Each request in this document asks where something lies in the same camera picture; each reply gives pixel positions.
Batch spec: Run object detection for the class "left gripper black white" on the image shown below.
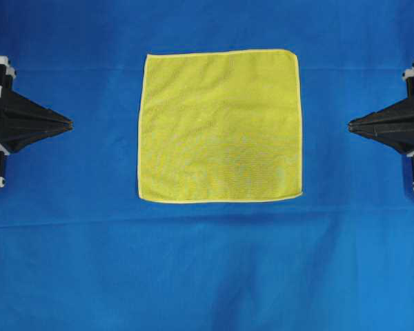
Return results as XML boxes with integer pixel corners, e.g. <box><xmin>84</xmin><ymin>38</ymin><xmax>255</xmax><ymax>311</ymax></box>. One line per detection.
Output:
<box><xmin>0</xmin><ymin>56</ymin><xmax>72</xmax><ymax>188</ymax></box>

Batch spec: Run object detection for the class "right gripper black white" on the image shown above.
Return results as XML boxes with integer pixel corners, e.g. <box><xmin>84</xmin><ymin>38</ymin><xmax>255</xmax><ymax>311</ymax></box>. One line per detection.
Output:
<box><xmin>348</xmin><ymin>62</ymin><xmax>414</xmax><ymax>191</ymax></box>

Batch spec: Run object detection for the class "yellow-green microfiber towel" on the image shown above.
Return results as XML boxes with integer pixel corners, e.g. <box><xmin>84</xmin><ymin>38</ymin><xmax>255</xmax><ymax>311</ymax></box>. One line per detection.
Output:
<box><xmin>137</xmin><ymin>49</ymin><xmax>303</xmax><ymax>203</ymax></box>

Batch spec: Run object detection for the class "blue table cloth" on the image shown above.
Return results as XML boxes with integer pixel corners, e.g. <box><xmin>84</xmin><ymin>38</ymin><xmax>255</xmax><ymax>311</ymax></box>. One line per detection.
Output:
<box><xmin>0</xmin><ymin>1</ymin><xmax>414</xmax><ymax>330</ymax></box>

